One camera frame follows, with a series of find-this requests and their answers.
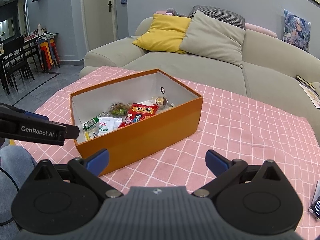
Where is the grey checkered pillow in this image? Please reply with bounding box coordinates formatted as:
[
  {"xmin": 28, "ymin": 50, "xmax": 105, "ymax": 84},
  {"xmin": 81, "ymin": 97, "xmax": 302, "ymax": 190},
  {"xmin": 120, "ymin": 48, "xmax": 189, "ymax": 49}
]
[{"xmin": 188, "ymin": 5, "xmax": 246, "ymax": 30}]

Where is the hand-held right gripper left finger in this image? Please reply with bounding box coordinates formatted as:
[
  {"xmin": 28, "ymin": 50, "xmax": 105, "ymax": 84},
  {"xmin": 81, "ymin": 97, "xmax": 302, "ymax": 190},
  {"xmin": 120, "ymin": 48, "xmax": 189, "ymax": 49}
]
[{"xmin": 32, "ymin": 148, "xmax": 123, "ymax": 198}]

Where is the clear nut packet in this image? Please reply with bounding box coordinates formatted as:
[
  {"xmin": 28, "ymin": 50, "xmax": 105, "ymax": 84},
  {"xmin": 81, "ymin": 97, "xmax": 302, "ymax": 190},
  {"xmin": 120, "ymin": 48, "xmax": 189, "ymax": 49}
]
[{"xmin": 107, "ymin": 101, "xmax": 132, "ymax": 117}]

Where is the person's leg in jeans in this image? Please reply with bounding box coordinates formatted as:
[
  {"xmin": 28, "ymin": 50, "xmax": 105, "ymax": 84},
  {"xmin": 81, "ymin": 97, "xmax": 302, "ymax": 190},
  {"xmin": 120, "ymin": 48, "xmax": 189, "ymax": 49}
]
[{"xmin": 0, "ymin": 145, "xmax": 38, "ymax": 230}]

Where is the green sausage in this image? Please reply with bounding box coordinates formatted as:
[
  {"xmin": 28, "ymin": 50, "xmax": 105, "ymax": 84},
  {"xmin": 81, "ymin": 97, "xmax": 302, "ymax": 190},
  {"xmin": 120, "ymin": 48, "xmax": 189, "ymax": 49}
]
[{"xmin": 82, "ymin": 116, "xmax": 101, "ymax": 130}]

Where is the white door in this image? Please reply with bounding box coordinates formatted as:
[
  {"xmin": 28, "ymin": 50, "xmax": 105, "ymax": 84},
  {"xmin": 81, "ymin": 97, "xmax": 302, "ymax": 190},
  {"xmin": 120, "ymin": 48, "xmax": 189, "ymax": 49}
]
[{"xmin": 94, "ymin": 0, "xmax": 118, "ymax": 53}]

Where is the beige sofa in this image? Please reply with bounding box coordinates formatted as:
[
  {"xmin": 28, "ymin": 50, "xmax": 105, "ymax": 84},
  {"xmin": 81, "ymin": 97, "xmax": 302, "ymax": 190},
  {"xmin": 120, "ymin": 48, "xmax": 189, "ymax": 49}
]
[{"xmin": 79, "ymin": 17, "xmax": 320, "ymax": 105}]

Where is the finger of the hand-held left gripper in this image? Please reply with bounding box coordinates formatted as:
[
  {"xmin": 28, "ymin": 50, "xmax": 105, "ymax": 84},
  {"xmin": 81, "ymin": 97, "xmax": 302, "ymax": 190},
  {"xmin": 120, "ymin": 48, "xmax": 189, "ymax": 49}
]
[
  {"xmin": 0, "ymin": 102, "xmax": 50, "ymax": 121},
  {"xmin": 0, "ymin": 111, "xmax": 81, "ymax": 140}
]

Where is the grey plush toy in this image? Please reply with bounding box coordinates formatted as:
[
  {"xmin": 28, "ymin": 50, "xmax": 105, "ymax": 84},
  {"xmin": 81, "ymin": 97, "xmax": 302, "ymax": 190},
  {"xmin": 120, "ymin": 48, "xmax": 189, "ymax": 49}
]
[{"xmin": 166, "ymin": 7, "xmax": 188, "ymax": 17}]

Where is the orange cardboard box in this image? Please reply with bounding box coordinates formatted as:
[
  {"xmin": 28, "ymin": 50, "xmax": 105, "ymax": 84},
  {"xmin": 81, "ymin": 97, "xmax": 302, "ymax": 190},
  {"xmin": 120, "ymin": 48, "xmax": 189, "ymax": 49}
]
[{"xmin": 69, "ymin": 68, "xmax": 203, "ymax": 177}]

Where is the yellow pillow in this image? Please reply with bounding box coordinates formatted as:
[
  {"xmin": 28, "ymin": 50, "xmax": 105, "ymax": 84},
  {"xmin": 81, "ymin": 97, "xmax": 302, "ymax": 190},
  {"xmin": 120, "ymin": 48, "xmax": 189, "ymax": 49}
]
[{"xmin": 132, "ymin": 14, "xmax": 192, "ymax": 54}]

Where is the red snack packet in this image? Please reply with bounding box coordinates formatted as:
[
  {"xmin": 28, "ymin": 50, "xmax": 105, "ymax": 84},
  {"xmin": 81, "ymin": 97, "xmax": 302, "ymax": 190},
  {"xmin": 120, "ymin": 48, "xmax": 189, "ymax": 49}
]
[{"xmin": 117, "ymin": 103, "xmax": 159, "ymax": 129}]

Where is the cluttered side table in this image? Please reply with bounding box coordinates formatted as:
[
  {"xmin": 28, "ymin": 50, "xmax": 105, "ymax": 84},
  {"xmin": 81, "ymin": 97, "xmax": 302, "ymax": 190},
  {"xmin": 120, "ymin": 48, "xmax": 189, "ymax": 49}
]
[{"xmin": 24, "ymin": 31, "xmax": 59, "ymax": 41}]

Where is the dark book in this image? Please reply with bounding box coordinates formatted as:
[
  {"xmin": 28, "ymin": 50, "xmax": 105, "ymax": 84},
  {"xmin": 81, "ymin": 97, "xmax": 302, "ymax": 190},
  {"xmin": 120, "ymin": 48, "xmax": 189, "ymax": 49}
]
[{"xmin": 296, "ymin": 74, "xmax": 317, "ymax": 89}]

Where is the printed booklet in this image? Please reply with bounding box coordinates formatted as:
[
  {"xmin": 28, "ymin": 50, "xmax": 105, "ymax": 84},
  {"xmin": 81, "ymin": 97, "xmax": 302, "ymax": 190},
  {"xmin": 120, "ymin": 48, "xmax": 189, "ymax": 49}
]
[{"xmin": 299, "ymin": 83, "xmax": 320, "ymax": 109}]

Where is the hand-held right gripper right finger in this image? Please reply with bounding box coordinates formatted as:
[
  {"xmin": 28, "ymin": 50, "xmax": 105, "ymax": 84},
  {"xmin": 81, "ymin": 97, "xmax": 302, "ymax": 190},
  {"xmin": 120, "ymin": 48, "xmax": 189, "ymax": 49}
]
[{"xmin": 191, "ymin": 149, "xmax": 283, "ymax": 198}]

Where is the dark dining table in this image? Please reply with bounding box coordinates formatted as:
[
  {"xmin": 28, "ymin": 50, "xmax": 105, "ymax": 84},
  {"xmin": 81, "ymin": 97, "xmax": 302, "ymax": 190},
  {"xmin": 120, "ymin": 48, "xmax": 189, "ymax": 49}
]
[{"xmin": 0, "ymin": 37, "xmax": 38, "ymax": 95}]

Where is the dark dining chair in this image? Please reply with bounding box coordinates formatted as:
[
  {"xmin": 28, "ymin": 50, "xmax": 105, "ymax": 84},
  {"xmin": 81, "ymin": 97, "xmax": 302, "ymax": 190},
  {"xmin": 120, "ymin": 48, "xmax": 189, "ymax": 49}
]
[{"xmin": 2, "ymin": 35, "xmax": 35, "ymax": 92}]

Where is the white yellow-edged snack packet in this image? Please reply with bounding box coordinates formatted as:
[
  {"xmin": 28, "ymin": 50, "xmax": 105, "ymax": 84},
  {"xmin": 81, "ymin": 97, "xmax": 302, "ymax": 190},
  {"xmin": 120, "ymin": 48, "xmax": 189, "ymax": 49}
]
[{"xmin": 84, "ymin": 129, "xmax": 99, "ymax": 142}]

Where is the stack of coloured stools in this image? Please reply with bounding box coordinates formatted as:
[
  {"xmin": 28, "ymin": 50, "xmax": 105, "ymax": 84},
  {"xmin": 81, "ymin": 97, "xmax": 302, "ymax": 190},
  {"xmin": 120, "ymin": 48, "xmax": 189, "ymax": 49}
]
[{"xmin": 37, "ymin": 39, "xmax": 60, "ymax": 72}]

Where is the white green snack packet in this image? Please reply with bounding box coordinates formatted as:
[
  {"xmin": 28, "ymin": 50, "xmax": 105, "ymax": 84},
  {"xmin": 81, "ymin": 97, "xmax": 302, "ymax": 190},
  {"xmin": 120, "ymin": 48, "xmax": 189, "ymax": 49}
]
[{"xmin": 98, "ymin": 116, "xmax": 123, "ymax": 137}]

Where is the pink blanket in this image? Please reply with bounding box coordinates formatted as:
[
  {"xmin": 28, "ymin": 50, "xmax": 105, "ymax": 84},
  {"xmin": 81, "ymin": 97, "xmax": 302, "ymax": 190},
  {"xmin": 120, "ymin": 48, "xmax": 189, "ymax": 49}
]
[{"xmin": 245, "ymin": 22, "xmax": 278, "ymax": 38}]

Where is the pink checkered tablecloth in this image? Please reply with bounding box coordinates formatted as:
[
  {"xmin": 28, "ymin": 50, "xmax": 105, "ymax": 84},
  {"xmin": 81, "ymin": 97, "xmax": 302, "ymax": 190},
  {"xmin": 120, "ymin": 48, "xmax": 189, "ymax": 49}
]
[{"xmin": 15, "ymin": 65, "xmax": 320, "ymax": 233}]

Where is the beige pillow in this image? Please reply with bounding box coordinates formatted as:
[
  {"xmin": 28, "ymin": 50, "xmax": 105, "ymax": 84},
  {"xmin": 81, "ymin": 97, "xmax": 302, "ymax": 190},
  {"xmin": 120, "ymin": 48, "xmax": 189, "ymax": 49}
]
[{"xmin": 179, "ymin": 10, "xmax": 247, "ymax": 68}]

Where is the anime print pillow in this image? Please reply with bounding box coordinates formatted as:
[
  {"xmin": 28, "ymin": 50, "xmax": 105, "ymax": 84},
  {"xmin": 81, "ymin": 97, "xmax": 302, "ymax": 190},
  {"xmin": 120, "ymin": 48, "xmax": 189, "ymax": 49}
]
[{"xmin": 283, "ymin": 9, "xmax": 311, "ymax": 53}]

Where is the smartphone with lit screen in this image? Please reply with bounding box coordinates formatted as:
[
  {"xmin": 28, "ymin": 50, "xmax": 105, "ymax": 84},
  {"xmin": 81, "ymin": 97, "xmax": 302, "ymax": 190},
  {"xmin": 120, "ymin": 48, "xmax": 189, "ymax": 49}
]
[{"xmin": 309, "ymin": 180, "xmax": 320, "ymax": 220}]

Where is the round cake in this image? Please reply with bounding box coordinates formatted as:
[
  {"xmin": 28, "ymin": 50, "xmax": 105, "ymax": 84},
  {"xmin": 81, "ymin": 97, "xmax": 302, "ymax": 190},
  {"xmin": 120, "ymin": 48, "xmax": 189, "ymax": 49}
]
[{"xmin": 151, "ymin": 96, "xmax": 174, "ymax": 110}]

